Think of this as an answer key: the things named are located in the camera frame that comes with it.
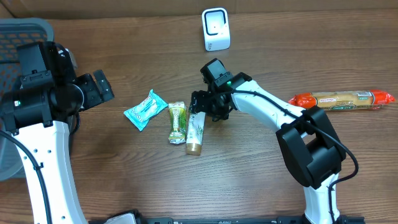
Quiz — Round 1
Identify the white cream tube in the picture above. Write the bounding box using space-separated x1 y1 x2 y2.
186 112 206 156

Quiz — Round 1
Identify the green snack packet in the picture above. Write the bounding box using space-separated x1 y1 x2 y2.
169 101 187 144

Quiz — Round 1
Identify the teal wet wipes packet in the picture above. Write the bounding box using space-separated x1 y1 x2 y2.
124 90 168 131

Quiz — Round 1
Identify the orange spaghetti packet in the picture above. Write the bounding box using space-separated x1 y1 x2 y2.
289 90 395 111

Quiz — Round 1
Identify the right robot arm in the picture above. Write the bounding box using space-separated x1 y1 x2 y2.
190 73 346 223

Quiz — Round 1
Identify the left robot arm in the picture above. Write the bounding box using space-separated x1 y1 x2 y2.
1 41 114 224

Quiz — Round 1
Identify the white barcode scanner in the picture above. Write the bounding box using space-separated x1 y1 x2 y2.
201 7 231 52

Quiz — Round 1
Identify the grey plastic basket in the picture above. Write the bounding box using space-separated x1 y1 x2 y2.
1 18 55 181

